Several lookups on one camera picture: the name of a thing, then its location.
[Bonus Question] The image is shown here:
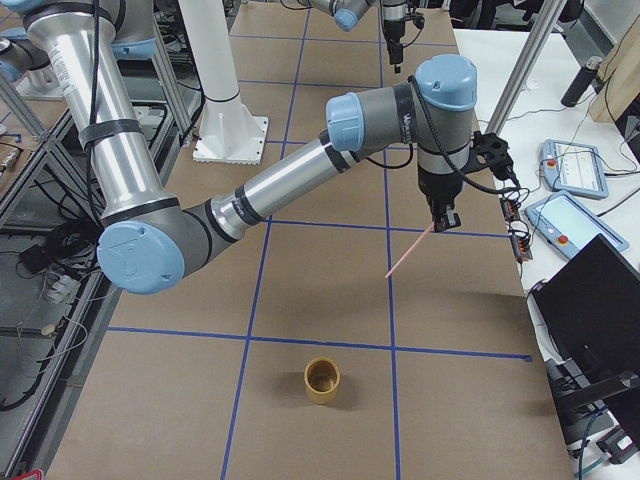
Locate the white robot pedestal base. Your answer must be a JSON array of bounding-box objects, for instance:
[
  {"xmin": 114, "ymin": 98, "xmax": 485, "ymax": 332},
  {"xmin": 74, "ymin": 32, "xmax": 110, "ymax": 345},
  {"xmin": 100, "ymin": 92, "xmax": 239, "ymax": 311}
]
[{"xmin": 179, "ymin": 1, "xmax": 269, "ymax": 165}]

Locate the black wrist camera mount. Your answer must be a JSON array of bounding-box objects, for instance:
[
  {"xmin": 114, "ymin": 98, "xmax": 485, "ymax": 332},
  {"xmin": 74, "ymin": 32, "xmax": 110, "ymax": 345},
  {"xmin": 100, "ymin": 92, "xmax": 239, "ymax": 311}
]
[{"xmin": 462, "ymin": 131, "xmax": 518, "ymax": 183}]

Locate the blue teach pendant near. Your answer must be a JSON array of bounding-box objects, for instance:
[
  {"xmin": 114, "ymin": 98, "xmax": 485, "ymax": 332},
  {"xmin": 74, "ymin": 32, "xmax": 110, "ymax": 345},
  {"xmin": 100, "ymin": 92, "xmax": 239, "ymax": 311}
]
[{"xmin": 525, "ymin": 191, "xmax": 629, "ymax": 259}]

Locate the blue teach pendant far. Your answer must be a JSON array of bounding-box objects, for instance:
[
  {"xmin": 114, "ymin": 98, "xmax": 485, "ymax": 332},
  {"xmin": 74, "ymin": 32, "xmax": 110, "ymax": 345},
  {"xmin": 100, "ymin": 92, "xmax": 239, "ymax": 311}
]
[{"xmin": 540, "ymin": 139, "xmax": 609, "ymax": 199}]

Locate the orange terminal block strip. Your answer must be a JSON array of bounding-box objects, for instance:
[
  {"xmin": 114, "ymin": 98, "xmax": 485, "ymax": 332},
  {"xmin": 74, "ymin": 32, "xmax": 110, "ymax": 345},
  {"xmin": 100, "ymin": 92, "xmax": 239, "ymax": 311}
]
[{"xmin": 500, "ymin": 198, "xmax": 533, "ymax": 264}]

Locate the pink chopstick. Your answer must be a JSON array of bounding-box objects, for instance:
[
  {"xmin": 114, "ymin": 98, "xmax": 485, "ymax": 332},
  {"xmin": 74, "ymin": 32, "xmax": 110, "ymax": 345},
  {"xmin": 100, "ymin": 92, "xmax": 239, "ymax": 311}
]
[{"xmin": 384, "ymin": 223, "xmax": 435, "ymax": 279}]

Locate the black water bottle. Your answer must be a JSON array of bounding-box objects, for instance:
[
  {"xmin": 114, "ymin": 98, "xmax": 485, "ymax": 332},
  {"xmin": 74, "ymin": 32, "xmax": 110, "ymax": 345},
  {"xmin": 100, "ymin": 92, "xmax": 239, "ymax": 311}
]
[{"xmin": 560, "ymin": 56, "xmax": 603, "ymax": 108}]

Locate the brown bamboo cup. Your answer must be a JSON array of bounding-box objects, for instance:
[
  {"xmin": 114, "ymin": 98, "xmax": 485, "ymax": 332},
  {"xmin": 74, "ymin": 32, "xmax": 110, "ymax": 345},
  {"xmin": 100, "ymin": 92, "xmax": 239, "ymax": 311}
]
[{"xmin": 303, "ymin": 357, "xmax": 341, "ymax": 405}]

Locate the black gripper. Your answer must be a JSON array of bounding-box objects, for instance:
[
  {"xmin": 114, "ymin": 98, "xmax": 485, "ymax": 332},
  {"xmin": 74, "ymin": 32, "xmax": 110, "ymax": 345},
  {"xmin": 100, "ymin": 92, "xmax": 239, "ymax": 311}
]
[{"xmin": 418, "ymin": 174, "xmax": 463, "ymax": 232}]

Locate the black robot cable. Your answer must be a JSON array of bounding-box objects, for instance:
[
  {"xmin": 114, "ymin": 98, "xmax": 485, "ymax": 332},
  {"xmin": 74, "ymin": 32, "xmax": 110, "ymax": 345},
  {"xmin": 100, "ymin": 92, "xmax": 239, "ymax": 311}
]
[{"xmin": 409, "ymin": 74, "xmax": 530, "ymax": 211}]

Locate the black laptop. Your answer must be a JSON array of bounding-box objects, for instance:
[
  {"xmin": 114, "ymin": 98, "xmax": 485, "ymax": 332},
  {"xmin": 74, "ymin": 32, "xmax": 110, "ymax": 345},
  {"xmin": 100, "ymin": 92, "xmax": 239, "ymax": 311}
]
[{"xmin": 533, "ymin": 234, "xmax": 639, "ymax": 378}]

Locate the aluminium frame post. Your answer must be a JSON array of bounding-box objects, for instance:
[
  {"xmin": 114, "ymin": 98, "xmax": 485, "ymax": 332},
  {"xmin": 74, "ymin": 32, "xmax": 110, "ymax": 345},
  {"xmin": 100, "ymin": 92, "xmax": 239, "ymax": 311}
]
[{"xmin": 485, "ymin": 0, "xmax": 566, "ymax": 135}]

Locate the blue teach pendant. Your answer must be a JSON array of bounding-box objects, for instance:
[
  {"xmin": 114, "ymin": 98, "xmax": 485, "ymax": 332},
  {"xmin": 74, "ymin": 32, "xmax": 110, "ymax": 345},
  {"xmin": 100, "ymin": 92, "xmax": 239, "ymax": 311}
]
[
  {"xmin": 525, "ymin": 191, "xmax": 629, "ymax": 259},
  {"xmin": 540, "ymin": 139, "xmax": 609, "ymax": 199}
]

